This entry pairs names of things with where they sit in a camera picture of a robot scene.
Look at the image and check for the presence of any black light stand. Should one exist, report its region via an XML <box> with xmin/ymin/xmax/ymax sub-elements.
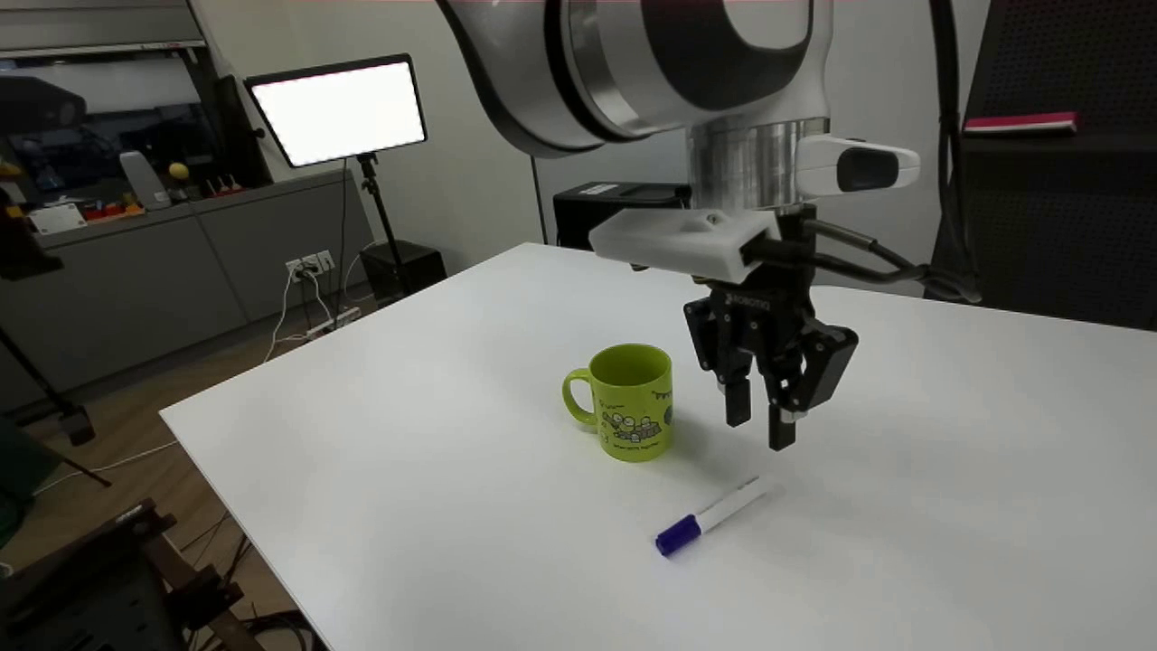
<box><xmin>348</xmin><ymin>155</ymin><xmax>416</xmax><ymax>282</ymax></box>

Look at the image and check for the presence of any white power cable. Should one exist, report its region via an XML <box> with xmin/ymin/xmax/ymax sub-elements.
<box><xmin>263</xmin><ymin>268</ymin><xmax>365</xmax><ymax>362</ymax></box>

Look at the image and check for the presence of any black metal frame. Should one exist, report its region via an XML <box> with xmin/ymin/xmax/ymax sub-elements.
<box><xmin>0</xmin><ymin>496</ymin><xmax>319</xmax><ymax>651</ymax></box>

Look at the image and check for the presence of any dark green chair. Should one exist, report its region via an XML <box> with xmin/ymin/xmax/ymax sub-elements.
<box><xmin>0</xmin><ymin>416</ymin><xmax>64</xmax><ymax>551</ymax></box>

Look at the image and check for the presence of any small white container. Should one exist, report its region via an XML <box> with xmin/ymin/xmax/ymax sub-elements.
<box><xmin>25</xmin><ymin>199</ymin><xmax>89</xmax><ymax>238</ymax></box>

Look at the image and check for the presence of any white wall power outlet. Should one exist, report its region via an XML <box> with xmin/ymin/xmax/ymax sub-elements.
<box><xmin>283</xmin><ymin>245</ymin><xmax>340</xmax><ymax>282</ymax></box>

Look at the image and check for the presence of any grey bottle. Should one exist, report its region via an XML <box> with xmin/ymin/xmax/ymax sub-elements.
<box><xmin>115</xmin><ymin>150</ymin><xmax>172</xmax><ymax>219</ymax></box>

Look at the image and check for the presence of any bright LED light panel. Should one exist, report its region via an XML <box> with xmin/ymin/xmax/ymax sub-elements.
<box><xmin>242</xmin><ymin>52</ymin><xmax>435</xmax><ymax>173</ymax></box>

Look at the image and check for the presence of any black box on floor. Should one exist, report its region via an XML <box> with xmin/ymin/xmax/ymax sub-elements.
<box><xmin>359</xmin><ymin>238</ymin><xmax>452</xmax><ymax>309</ymax></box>

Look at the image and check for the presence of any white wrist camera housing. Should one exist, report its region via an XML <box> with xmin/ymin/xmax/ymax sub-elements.
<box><xmin>585</xmin><ymin>204</ymin><xmax>782</xmax><ymax>280</ymax></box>

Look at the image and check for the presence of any tall dark shelf column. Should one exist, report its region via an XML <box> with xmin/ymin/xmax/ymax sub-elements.
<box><xmin>932</xmin><ymin>0</ymin><xmax>1157</xmax><ymax>334</ymax></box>

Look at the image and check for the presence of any white marker with blue cap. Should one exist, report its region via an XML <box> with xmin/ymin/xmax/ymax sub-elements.
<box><xmin>650</xmin><ymin>473</ymin><xmax>779</xmax><ymax>562</ymax></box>

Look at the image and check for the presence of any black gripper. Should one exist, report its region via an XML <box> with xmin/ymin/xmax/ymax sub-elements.
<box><xmin>679</xmin><ymin>268</ymin><xmax>864</xmax><ymax>456</ymax></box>

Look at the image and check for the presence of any black tripod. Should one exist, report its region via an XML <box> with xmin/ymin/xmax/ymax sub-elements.
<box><xmin>0</xmin><ymin>210</ymin><xmax>100</xmax><ymax>450</ymax></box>

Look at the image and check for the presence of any green ceramic mug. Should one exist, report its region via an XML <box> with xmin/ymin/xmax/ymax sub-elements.
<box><xmin>559</xmin><ymin>339</ymin><xmax>679</xmax><ymax>468</ymax></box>

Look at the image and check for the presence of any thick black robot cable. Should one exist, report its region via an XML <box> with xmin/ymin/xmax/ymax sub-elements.
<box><xmin>747</xmin><ymin>0</ymin><xmax>988</xmax><ymax>309</ymax></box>

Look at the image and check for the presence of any flat pink red item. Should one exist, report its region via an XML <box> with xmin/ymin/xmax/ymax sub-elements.
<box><xmin>963</xmin><ymin>110</ymin><xmax>1086</xmax><ymax>137</ymax></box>

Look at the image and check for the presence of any grey cabinet counter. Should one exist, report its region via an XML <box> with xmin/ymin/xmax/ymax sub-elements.
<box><xmin>0</xmin><ymin>165</ymin><xmax>372</xmax><ymax>416</ymax></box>

